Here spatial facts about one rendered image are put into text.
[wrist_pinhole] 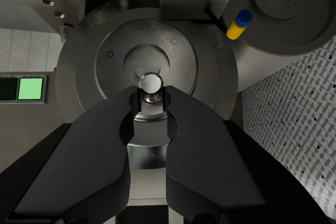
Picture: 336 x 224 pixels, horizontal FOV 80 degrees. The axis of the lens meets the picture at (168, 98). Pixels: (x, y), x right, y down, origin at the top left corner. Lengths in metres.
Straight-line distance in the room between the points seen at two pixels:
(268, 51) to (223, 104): 0.06
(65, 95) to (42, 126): 0.39
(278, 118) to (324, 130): 0.08
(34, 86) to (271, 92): 0.51
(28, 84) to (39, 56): 2.41
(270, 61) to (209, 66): 0.07
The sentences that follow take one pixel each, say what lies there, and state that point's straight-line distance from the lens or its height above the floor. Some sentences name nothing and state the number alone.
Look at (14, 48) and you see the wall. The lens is 3.11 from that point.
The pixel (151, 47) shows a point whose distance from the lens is 0.16.
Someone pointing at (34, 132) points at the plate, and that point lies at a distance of 0.57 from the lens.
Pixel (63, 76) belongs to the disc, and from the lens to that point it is 0.18.
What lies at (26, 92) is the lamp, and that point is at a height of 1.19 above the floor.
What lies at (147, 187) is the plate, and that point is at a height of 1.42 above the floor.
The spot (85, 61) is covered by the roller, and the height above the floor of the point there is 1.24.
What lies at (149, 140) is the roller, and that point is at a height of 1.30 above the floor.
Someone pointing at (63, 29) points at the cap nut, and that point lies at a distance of 0.58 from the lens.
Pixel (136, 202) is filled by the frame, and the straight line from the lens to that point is 0.52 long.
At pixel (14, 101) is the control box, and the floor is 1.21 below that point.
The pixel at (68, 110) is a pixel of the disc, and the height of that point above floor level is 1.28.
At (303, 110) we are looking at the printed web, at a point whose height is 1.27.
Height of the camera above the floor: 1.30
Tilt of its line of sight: 10 degrees down
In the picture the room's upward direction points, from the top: 179 degrees clockwise
